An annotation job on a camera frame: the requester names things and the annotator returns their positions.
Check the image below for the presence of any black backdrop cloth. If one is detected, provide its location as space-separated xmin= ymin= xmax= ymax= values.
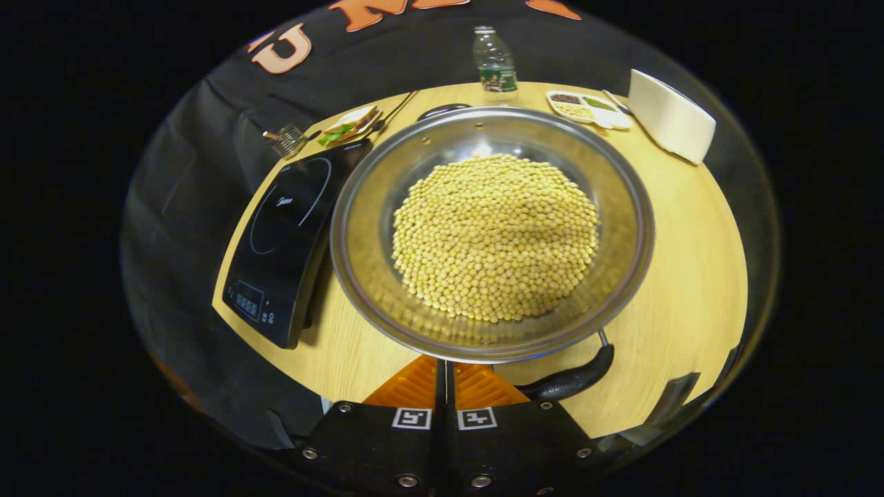
xmin=121 ymin=0 xmax=781 ymax=449

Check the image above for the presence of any clear plastic water bottle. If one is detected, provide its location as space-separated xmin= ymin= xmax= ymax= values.
xmin=473 ymin=26 xmax=519 ymax=94

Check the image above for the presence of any stainless steel pot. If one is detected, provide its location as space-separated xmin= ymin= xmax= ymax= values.
xmin=330 ymin=104 xmax=655 ymax=402

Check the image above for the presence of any white toaster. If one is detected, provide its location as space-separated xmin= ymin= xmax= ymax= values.
xmin=627 ymin=69 xmax=717 ymax=165

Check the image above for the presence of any white divided plate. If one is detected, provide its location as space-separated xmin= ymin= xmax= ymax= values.
xmin=546 ymin=90 xmax=633 ymax=131

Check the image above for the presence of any large soybean pile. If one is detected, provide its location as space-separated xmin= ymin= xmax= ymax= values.
xmin=392 ymin=153 xmax=600 ymax=324

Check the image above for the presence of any small wire mesh basket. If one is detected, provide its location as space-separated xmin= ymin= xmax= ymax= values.
xmin=271 ymin=123 xmax=308 ymax=159

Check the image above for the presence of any thin black cable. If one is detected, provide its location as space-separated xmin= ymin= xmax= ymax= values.
xmin=373 ymin=90 xmax=419 ymax=133

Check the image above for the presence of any sandwich with lettuce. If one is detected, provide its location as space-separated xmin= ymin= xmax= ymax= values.
xmin=318 ymin=105 xmax=381 ymax=147

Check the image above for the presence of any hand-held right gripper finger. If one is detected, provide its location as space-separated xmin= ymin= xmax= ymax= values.
xmin=447 ymin=360 xmax=600 ymax=496
xmin=294 ymin=355 xmax=447 ymax=496

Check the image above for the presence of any black induction cooktop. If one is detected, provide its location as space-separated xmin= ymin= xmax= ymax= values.
xmin=222 ymin=138 xmax=374 ymax=349

